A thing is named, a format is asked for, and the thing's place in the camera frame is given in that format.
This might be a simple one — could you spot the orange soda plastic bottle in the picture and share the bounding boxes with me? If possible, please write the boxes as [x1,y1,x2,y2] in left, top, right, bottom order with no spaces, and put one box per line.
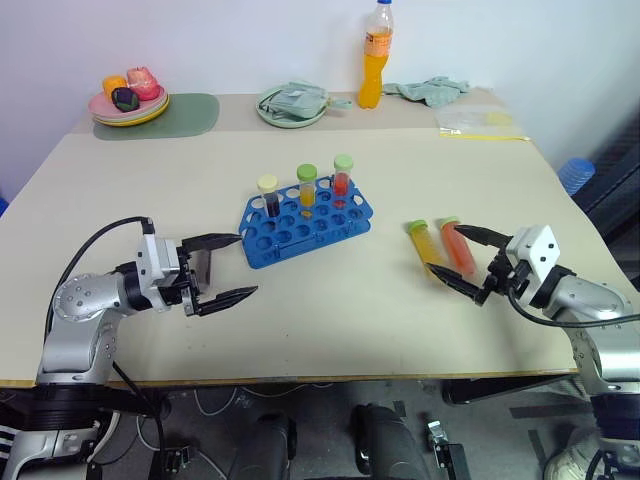
[356,0,397,111]

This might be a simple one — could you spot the orange toy fruit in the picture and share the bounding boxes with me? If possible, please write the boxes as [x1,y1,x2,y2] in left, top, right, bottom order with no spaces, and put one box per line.
[101,74,131,97]

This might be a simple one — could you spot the black patterned frame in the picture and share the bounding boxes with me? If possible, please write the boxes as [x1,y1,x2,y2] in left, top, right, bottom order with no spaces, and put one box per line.
[571,110,640,294]

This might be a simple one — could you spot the black table support bar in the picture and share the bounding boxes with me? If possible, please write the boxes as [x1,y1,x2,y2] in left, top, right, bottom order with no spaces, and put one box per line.
[441,371,582,407]

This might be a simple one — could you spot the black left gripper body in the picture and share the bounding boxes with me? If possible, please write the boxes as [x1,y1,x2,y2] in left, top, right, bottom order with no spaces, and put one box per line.
[158,240,214,319]

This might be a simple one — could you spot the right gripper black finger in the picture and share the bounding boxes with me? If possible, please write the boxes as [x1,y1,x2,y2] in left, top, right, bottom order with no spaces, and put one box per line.
[455,224,512,248]
[428,264,491,307]

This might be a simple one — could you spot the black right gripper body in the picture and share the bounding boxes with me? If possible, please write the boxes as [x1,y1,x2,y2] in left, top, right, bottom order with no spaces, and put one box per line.
[480,243,532,300]

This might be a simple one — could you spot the yellow plate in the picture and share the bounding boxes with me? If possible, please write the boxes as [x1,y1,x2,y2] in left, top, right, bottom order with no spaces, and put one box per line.
[94,97,172,129]

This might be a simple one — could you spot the dark purple toy fruit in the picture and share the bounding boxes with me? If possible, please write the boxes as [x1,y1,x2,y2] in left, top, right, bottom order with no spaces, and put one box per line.
[110,86,140,112]

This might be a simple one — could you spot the dark rounded shape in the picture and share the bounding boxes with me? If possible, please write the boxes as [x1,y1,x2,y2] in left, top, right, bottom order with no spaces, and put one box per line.
[233,411,299,480]
[349,402,432,480]

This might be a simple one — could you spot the green-capped orange liquid tube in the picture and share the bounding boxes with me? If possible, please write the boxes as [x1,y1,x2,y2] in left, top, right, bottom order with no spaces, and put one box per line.
[433,215,478,277]

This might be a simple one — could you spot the light green round plate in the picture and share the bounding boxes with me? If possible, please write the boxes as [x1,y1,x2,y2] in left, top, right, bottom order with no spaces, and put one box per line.
[255,83,332,129]

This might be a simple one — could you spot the blue stacked cups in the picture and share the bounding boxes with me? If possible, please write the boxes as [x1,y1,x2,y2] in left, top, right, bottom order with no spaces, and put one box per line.
[556,156,598,197]

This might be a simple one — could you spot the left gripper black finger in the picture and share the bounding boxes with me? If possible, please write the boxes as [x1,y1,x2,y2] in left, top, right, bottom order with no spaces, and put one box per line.
[194,285,260,318]
[181,232,244,252]

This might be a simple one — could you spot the clear plastic zip bag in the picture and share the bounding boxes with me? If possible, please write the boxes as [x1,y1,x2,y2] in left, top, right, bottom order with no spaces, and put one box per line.
[433,105,521,142]

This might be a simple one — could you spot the grey-green fabric pouch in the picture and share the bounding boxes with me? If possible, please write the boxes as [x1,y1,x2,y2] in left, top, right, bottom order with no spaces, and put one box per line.
[263,79,354,121]

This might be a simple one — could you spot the yellow-capped dark liquid tube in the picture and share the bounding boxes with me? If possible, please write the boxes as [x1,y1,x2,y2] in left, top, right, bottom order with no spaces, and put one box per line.
[256,173,283,219]

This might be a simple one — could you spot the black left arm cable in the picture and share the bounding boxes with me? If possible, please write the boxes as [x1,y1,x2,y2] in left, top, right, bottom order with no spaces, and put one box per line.
[43,215,155,341]

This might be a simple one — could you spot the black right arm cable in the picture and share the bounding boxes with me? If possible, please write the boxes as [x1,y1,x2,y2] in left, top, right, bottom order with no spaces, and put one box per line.
[506,283,640,330]

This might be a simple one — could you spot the black metal floor bracket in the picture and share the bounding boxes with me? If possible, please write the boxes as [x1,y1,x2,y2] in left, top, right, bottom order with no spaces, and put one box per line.
[158,443,195,475]
[423,418,472,480]

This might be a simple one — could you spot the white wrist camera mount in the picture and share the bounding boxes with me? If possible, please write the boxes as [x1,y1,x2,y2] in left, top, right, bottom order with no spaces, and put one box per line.
[503,224,561,309]
[135,233,182,294]

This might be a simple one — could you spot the blue test tube rack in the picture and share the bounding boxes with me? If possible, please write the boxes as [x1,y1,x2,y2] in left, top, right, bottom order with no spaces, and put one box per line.
[237,175,376,272]

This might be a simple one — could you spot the crumpled light green towel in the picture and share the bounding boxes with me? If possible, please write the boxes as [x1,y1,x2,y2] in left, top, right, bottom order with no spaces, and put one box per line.
[381,75,473,109]

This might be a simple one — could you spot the green-capped yellow liquid tube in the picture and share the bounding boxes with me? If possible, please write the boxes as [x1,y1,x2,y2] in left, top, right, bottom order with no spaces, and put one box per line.
[295,163,319,209]
[404,219,450,275]

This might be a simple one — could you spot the white sneaker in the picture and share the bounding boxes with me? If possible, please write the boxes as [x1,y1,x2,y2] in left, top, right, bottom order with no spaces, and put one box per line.
[543,428,609,480]

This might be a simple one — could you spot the green-capped red liquid tube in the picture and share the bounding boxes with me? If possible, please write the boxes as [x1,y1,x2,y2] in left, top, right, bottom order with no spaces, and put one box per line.
[332,153,355,198]

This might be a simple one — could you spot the green placemat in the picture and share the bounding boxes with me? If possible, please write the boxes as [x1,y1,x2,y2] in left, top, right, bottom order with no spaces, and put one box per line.
[91,91,223,143]

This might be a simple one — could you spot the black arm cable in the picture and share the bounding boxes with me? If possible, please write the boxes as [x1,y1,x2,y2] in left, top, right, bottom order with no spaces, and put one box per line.
[506,283,640,330]
[43,215,155,341]

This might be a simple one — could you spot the white floor cable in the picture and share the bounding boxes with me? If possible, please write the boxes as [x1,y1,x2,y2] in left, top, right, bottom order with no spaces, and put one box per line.
[135,383,242,452]

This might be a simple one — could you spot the pink plate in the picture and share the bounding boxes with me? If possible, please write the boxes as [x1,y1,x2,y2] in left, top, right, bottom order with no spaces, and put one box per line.
[88,84,168,121]

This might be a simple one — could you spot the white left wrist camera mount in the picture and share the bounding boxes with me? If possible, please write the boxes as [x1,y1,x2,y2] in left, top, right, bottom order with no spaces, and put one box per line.
[135,233,182,294]

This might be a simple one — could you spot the pink toy peach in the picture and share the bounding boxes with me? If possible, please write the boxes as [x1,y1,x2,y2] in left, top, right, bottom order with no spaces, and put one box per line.
[125,65,163,101]

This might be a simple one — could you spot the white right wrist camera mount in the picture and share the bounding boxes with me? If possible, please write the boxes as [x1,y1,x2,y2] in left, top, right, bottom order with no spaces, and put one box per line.
[503,224,561,309]

